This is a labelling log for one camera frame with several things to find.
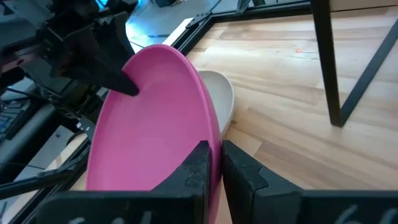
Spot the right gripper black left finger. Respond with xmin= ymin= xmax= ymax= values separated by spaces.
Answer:
xmin=34 ymin=140 xmax=211 ymax=224

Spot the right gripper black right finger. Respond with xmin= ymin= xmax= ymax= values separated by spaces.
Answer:
xmin=221 ymin=139 xmax=398 ymax=224

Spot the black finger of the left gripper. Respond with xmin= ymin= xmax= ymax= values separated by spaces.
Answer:
xmin=51 ymin=54 xmax=140 ymax=96
xmin=96 ymin=11 xmax=136 ymax=68

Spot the pink plate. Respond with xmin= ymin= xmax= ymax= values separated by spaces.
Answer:
xmin=86 ymin=44 xmax=223 ymax=224

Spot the beige plate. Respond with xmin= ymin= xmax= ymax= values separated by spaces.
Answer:
xmin=197 ymin=70 xmax=235 ymax=138

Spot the raised wooden shelf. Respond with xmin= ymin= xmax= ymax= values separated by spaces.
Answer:
xmin=310 ymin=0 xmax=398 ymax=128

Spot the black keyboard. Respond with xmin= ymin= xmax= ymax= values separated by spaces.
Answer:
xmin=0 ymin=99 xmax=32 ymax=141

